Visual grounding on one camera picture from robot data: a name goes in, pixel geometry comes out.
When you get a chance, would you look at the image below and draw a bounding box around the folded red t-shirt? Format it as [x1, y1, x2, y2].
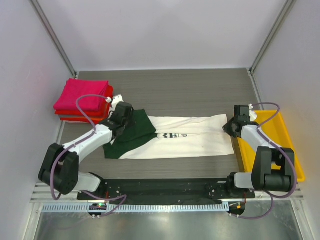
[55, 85, 114, 118]

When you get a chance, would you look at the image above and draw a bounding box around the white slotted cable duct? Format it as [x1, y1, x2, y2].
[41, 202, 229, 213]

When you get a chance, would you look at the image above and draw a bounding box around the folded orange t-shirt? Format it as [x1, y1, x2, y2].
[55, 109, 109, 124]

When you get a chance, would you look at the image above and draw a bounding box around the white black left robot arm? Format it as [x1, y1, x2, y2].
[38, 102, 134, 200]

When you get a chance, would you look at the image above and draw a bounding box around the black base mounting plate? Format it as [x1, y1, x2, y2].
[90, 177, 256, 205]

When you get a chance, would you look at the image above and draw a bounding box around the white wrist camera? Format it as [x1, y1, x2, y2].
[105, 94, 124, 111]
[248, 104, 258, 122]

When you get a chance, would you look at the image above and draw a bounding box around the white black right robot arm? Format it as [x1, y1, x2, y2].
[222, 102, 298, 199]

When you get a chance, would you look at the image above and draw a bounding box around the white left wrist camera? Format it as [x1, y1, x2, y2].
[105, 94, 124, 111]

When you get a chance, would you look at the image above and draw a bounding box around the yellow plastic bin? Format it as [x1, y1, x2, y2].
[237, 112, 306, 183]

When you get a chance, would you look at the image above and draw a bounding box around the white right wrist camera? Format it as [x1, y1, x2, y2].
[248, 104, 258, 122]

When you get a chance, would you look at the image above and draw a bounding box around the white and green raglan t-shirt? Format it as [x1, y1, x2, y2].
[103, 109, 234, 160]

